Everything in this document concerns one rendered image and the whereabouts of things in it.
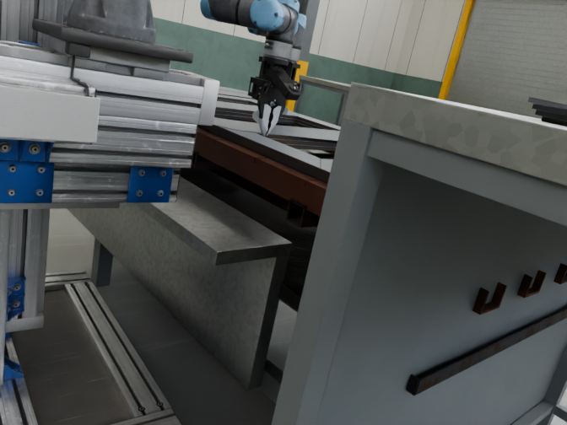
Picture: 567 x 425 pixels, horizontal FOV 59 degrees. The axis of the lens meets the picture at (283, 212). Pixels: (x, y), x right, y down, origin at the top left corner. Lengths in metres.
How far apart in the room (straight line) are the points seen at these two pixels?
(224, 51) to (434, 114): 9.00
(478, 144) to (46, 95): 0.58
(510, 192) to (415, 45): 11.59
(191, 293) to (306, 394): 0.80
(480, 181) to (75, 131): 0.58
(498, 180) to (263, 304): 0.78
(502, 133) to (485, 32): 10.58
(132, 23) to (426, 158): 0.60
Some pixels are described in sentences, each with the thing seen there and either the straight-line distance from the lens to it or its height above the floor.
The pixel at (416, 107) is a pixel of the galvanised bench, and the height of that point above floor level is 1.04.
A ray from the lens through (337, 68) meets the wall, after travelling 11.02.
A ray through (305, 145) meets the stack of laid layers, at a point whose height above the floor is 0.83.
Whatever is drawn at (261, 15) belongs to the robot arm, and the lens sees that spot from 1.29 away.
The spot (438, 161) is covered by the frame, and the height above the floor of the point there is 1.00.
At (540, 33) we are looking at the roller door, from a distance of 10.46.
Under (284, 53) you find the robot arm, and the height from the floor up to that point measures 1.08.
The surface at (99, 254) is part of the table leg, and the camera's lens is 2.21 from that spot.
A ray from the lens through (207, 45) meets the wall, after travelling 9.29.
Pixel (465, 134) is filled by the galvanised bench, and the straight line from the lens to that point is 0.47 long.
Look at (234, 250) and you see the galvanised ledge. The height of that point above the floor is 0.68.
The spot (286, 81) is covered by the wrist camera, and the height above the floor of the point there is 1.01.
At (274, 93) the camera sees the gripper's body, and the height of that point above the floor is 0.97.
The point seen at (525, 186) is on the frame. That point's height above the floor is 1.00.
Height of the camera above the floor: 1.06
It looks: 17 degrees down
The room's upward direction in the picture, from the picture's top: 12 degrees clockwise
